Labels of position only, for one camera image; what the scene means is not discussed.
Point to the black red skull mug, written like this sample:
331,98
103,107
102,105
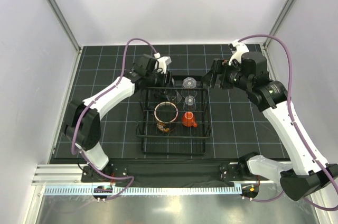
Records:
166,114

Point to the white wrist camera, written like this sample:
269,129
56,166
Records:
240,49
162,62

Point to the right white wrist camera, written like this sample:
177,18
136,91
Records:
240,49

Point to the right aluminium frame post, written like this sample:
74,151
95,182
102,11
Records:
286,9

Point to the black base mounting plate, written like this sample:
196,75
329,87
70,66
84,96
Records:
172,173

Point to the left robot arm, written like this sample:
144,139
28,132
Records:
82,121

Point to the black grid mat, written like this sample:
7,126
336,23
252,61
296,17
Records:
228,125

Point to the small orange cup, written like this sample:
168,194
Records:
188,119

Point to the white slotted cable duct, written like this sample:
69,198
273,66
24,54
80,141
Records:
104,190

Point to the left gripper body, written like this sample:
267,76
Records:
160,79

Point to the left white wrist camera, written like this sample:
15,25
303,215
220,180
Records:
162,62

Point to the small clear plastic cup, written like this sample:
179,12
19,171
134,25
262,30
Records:
189,103

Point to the large clear plastic cup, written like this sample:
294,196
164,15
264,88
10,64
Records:
189,87

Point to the left aluminium frame post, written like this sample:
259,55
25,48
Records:
64,24

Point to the black wire dish rack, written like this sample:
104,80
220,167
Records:
186,141

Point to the aluminium frame post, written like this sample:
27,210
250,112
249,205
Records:
286,9
64,24

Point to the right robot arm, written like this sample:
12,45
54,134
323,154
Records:
309,171

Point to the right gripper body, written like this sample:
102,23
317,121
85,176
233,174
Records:
229,77

